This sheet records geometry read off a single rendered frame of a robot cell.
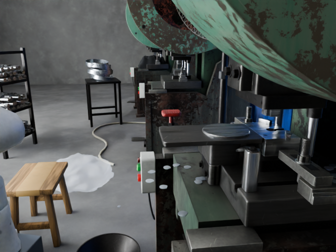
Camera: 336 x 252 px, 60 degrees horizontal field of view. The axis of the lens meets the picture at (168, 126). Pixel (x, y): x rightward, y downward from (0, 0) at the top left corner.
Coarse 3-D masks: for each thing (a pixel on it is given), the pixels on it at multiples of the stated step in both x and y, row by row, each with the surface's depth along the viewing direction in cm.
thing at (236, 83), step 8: (232, 64) 74; (240, 64) 68; (224, 72) 76; (232, 72) 70; (240, 72) 69; (248, 72) 68; (232, 80) 74; (240, 80) 69; (248, 80) 69; (256, 80) 67; (264, 80) 67; (240, 88) 69; (248, 88) 69; (256, 88) 67; (264, 88) 67; (272, 88) 68; (280, 88) 68; (288, 88) 68
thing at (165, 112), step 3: (162, 111) 107; (165, 111) 107; (168, 111) 107; (171, 111) 107; (174, 111) 107; (177, 111) 107; (162, 114) 106; (165, 114) 105; (168, 114) 105; (171, 114) 105; (174, 114) 105; (177, 114) 106; (180, 114) 107; (171, 117) 108; (171, 120) 108
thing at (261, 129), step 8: (256, 128) 79; (264, 128) 79; (272, 128) 80; (280, 128) 80; (264, 136) 73; (272, 136) 73; (280, 136) 73; (296, 136) 73; (256, 144) 76; (264, 144) 72; (272, 144) 72; (280, 144) 72; (288, 144) 72; (296, 144) 72; (264, 152) 72; (272, 152) 72
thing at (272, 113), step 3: (261, 111) 78; (264, 111) 76; (267, 111) 76; (270, 111) 75; (273, 111) 75; (276, 111) 75; (279, 111) 75; (264, 114) 76; (267, 114) 76; (270, 114) 75; (273, 114) 75; (276, 114) 75
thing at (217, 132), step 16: (160, 128) 79; (176, 128) 79; (192, 128) 79; (208, 128) 78; (224, 128) 78; (240, 128) 78; (176, 144) 69; (192, 144) 70; (208, 144) 70; (224, 144) 71; (208, 160) 75; (224, 160) 74; (208, 176) 76
